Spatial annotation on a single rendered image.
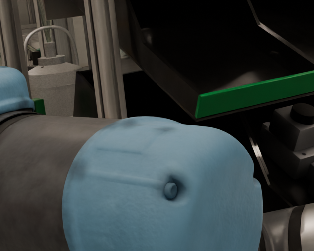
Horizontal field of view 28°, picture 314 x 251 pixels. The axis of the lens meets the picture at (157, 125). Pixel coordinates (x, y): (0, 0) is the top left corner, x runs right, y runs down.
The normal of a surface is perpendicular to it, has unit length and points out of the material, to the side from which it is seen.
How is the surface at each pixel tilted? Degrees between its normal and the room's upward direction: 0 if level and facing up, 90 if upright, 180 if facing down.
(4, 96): 87
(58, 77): 79
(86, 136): 19
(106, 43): 90
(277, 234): 35
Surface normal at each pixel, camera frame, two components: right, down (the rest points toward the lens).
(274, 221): -0.44, -0.85
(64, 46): 0.65, 0.11
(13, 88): 0.91, -0.06
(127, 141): -0.29, -0.80
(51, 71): -0.06, -0.80
